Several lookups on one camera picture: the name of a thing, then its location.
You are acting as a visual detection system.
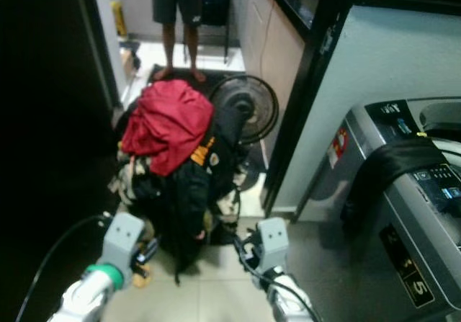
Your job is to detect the grey top-load washing machine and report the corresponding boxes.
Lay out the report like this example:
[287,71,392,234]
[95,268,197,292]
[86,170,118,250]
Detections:
[294,97,461,317]

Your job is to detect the black jacket with orange print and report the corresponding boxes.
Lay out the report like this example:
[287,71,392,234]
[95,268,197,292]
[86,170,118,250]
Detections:
[157,106,250,285]

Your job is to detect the camouflage patterned garment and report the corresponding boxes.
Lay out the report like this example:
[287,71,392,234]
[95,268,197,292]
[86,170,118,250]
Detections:
[108,148,161,216]

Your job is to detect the red garment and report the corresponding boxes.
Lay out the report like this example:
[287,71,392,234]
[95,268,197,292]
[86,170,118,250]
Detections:
[120,79,215,177]

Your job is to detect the black round floor fan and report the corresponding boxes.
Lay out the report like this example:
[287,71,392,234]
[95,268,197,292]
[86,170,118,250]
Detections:
[208,74,280,145]

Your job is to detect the black cloth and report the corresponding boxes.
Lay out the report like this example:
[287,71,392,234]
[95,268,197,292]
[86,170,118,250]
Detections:
[341,138,452,226]

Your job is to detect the dark floor mat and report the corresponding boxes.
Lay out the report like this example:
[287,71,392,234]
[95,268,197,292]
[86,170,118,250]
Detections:
[147,63,243,93]

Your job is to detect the small cardboard box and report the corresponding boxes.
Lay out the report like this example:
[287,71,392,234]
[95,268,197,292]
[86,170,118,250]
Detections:
[122,47,139,75]

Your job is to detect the beige kitchen cabinet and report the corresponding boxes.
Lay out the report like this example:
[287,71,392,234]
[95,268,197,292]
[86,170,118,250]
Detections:
[233,0,306,122]

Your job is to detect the black metal chair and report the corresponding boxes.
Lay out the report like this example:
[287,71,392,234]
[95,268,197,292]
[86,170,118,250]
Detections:
[182,0,233,65]

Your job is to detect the dark blue backpack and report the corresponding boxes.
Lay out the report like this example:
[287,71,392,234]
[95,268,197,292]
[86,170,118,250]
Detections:
[201,0,233,27]

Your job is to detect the black kitchen countertop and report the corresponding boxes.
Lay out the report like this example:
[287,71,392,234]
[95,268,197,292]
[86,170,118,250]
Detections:
[258,0,329,39]

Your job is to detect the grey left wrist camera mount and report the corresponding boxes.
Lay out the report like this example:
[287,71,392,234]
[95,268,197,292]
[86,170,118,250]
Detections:
[102,212,147,269]

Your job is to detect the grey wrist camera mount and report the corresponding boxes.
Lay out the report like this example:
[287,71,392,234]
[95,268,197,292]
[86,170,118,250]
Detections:
[102,212,147,269]
[255,217,291,273]

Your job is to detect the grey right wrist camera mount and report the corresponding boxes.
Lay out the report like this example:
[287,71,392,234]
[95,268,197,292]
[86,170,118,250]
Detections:
[255,217,291,273]

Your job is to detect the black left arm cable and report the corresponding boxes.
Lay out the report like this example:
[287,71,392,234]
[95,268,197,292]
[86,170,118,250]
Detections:
[14,213,113,322]

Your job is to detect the black door frame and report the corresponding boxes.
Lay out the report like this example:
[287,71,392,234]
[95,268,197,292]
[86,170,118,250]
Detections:
[261,0,377,216]

